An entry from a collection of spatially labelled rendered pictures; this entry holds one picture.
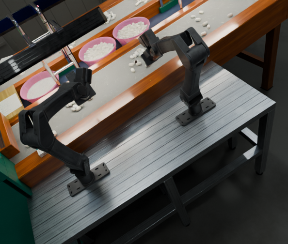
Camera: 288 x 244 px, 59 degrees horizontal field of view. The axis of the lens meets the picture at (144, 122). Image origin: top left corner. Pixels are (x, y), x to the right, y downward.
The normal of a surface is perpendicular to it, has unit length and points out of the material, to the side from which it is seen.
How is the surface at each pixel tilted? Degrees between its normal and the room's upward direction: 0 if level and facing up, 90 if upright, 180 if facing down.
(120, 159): 0
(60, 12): 90
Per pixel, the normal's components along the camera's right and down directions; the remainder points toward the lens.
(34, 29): 0.46, 0.58
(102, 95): -0.27, -0.62
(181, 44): 0.08, -0.18
